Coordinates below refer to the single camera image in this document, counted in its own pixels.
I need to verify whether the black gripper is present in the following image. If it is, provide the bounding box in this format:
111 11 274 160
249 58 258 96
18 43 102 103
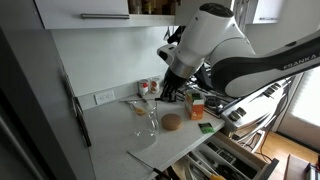
160 68 190 103

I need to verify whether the small spice jar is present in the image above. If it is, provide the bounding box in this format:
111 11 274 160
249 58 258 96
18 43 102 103
149 77 161 95

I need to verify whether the red white tomato can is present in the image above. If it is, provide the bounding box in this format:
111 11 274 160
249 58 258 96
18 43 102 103
137 79 150 97

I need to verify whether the round cork lid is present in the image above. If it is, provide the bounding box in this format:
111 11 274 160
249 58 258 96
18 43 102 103
161 113 184 132

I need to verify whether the orange carton box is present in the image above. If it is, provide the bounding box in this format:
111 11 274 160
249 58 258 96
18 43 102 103
184 89 206 121

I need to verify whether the clear glass measuring jug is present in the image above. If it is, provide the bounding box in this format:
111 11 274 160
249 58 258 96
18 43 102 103
128 99 160 138

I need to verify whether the small green packet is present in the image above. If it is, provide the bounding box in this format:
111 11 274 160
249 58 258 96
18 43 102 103
197 122 216 135

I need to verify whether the silver stove knob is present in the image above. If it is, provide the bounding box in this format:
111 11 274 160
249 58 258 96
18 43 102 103
229 110 242 122
237 106 248 118

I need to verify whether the stainless gas stove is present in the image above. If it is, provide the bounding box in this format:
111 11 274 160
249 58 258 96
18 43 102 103
178 66 295 135

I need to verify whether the black magnetic knife rack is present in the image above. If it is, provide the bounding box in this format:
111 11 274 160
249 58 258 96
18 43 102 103
62 68 93 148

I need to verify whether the open wooden utensil drawer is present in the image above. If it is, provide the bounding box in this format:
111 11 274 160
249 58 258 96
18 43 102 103
166 131 280 180

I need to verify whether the dark grey refrigerator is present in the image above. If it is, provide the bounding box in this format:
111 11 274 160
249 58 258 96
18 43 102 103
0 0 98 180

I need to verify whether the white wall outlet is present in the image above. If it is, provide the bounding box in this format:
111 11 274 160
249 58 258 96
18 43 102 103
93 89 116 106

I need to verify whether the grey metal cabinet handle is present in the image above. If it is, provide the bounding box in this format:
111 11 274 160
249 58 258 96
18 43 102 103
80 13 131 20

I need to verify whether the white wall cabinet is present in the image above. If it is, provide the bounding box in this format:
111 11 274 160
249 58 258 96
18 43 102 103
34 0 178 30

